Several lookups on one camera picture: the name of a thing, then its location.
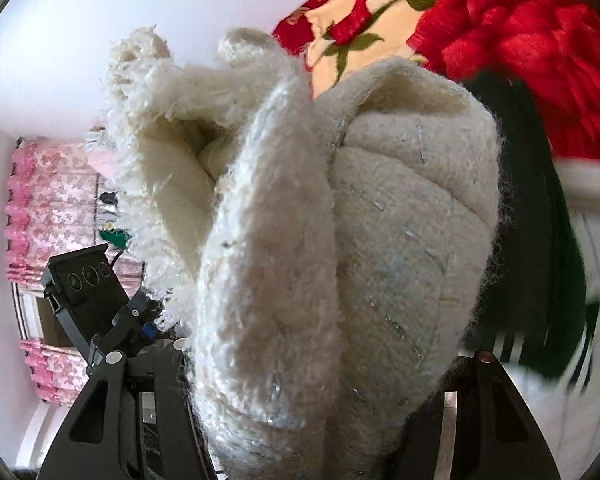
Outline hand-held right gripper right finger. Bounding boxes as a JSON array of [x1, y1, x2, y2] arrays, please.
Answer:
[[395, 350, 563, 480]]

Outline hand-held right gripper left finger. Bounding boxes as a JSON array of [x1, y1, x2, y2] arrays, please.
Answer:
[[37, 337, 216, 480]]

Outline white fuzzy knit sweater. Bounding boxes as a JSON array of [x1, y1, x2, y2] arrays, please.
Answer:
[[100, 25, 511, 480]]

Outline green and white ornament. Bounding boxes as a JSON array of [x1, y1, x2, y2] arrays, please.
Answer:
[[99, 225, 131, 251]]

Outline pink floral curtain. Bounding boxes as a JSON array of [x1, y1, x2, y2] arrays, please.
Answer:
[[20, 337, 88, 406], [5, 137, 146, 292]]

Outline dark green striped garment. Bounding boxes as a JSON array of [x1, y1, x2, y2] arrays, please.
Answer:
[[467, 72, 600, 382]]

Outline red floral blanket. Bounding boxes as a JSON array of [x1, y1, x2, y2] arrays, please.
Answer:
[[272, 0, 600, 162]]

